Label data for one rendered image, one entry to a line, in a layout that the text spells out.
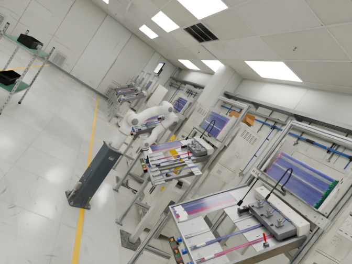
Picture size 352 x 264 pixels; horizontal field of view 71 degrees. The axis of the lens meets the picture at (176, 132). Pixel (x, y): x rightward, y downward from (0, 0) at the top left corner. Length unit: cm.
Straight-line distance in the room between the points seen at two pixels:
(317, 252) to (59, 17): 1096
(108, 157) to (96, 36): 902
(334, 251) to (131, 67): 1030
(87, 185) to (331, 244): 213
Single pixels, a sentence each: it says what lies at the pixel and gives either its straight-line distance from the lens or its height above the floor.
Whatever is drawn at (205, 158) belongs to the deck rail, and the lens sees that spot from 289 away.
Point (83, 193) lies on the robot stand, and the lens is 279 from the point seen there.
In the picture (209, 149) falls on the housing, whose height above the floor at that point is 124.
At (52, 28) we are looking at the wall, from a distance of 1146.
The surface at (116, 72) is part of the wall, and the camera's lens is 1129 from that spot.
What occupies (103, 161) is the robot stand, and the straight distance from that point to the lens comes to 262.
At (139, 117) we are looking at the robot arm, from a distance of 251.
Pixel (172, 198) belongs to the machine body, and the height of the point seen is 52.
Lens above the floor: 140
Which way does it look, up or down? 4 degrees down
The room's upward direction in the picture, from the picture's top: 35 degrees clockwise
